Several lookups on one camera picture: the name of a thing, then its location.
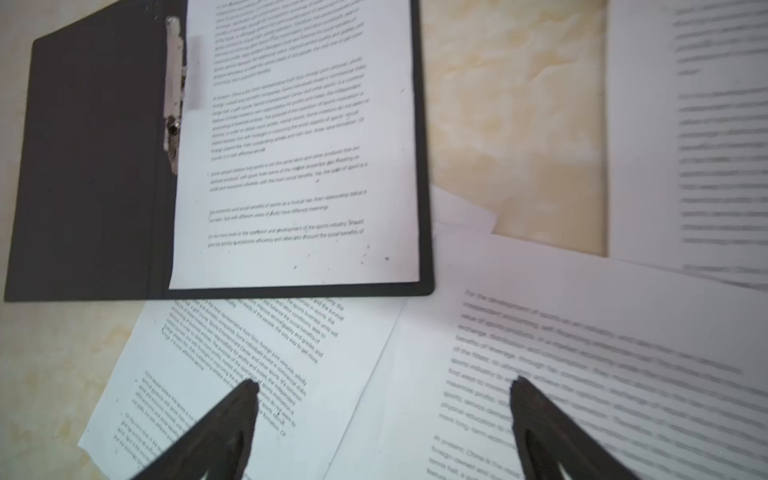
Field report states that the blue and black file folder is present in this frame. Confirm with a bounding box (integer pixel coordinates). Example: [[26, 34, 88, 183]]
[[5, 1, 435, 302]]

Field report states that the printed paper sheet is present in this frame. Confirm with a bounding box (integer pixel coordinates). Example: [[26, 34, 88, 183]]
[[170, 1, 420, 290], [79, 298, 404, 479]]

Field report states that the centre right printed sheet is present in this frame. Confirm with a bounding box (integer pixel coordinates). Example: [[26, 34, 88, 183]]
[[328, 226, 767, 479]]

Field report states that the sheet under centre sheet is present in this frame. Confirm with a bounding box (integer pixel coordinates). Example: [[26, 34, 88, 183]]
[[430, 184, 497, 233]]

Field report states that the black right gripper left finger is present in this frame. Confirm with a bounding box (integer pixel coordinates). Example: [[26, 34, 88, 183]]
[[135, 380, 260, 479]]

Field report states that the far right printed sheet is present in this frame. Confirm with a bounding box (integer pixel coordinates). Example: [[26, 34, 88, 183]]
[[605, 1, 767, 290]]

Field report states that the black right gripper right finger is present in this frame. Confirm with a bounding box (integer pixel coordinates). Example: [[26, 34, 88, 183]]
[[510, 376, 638, 480]]

